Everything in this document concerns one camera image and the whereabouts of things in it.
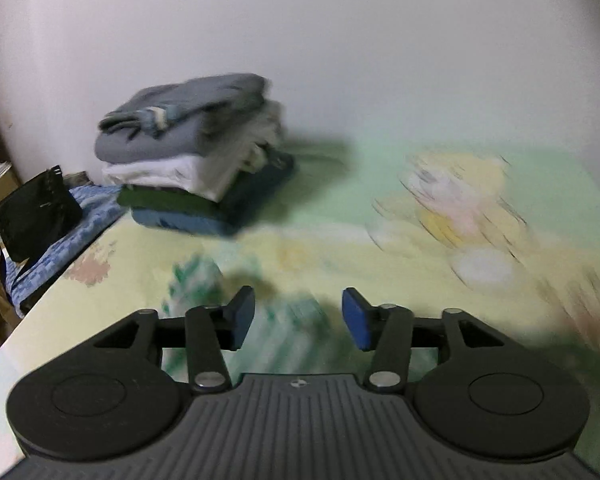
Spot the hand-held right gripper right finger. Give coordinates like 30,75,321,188
342,287,507,392

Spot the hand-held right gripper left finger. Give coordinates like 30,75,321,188
94,286,257,393

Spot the green white striped shirt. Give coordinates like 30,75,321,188
160,254,366,378

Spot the stack of folded clothes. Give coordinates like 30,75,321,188
101,102,286,203
130,152,297,238

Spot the cartoon printed blanket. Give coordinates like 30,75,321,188
0,140,600,480

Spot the dark green folded garment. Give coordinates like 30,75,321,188
117,185,221,217

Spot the blue patterned cloth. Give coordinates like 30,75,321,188
2,184,128,313

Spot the grey folded garment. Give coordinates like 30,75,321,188
94,105,231,165

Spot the grey garment with striped trim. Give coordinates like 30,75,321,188
97,74,273,138

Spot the black bag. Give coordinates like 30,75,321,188
0,164,84,263

